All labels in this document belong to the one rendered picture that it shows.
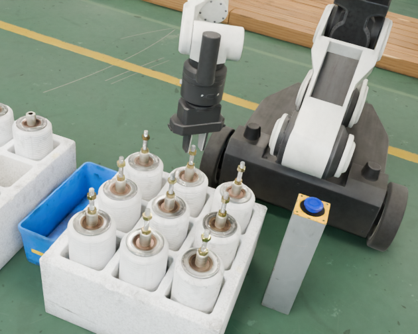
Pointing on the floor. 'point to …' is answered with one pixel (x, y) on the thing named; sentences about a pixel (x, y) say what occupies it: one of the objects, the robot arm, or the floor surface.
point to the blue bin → (60, 209)
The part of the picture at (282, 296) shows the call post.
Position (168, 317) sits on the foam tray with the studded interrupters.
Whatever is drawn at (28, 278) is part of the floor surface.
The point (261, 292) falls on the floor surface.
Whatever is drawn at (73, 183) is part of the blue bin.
